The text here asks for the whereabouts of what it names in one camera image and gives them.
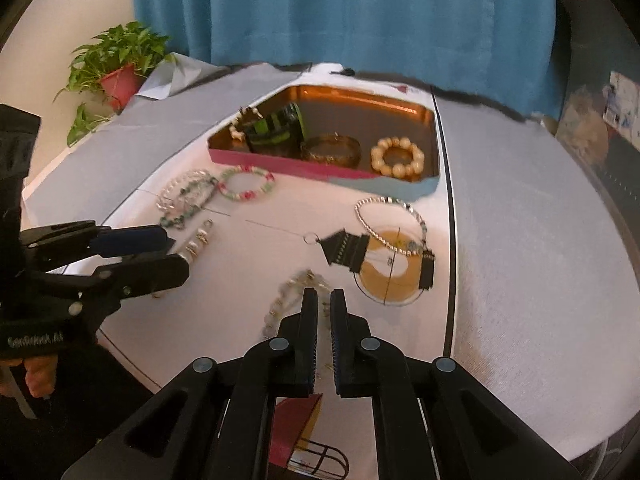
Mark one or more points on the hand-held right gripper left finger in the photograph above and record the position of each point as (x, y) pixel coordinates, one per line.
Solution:
(310, 330)

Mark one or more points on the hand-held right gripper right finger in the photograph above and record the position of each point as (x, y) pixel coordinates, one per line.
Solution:
(340, 332)

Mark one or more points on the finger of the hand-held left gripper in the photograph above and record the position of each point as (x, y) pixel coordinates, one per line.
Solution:
(130, 240)
(150, 272)

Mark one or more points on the black wristband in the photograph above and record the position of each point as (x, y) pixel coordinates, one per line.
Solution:
(272, 132)

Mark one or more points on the amber bangle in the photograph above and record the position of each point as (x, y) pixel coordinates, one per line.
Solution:
(330, 152)

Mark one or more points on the orange metal tray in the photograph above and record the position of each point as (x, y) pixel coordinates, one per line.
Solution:
(350, 115)

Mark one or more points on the person's left hand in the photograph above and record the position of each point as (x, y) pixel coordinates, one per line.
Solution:
(40, 375)

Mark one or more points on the white lamp-print table runner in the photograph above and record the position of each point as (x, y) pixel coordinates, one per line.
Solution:
(280, 230)

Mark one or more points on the potted green plant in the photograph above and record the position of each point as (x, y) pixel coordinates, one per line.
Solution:
(117, 65)

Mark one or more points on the grey tablecloth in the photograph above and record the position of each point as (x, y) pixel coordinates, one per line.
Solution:
(525, 260)

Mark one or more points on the blue curtain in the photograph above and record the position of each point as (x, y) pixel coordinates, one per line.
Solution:
(350, 20)

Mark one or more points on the clear plastic storage bin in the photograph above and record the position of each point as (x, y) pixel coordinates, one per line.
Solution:
(610, 125)

